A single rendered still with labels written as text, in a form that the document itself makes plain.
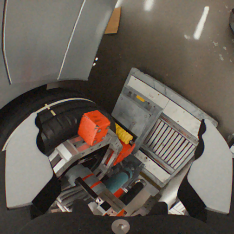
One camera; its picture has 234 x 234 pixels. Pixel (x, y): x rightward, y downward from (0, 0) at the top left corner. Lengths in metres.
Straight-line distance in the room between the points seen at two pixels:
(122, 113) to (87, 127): 0.73
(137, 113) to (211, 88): 0.60
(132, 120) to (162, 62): 0.53
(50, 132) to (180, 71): 1.02
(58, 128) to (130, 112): 0.76
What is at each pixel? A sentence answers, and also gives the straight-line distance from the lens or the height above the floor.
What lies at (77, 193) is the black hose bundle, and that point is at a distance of 0.48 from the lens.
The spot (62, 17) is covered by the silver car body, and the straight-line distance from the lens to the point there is 0.49.
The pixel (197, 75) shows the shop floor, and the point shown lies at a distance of 1.20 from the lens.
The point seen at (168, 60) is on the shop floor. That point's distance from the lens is 1.26.
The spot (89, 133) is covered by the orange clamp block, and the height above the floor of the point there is 0.88.
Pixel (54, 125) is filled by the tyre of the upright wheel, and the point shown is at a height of 0.97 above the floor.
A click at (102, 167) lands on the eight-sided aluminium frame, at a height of 0.62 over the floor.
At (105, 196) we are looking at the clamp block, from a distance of 0.51.
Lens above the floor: 1.19
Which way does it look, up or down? 51 degrees down
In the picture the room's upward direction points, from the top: 109 degrees counter-clockwise
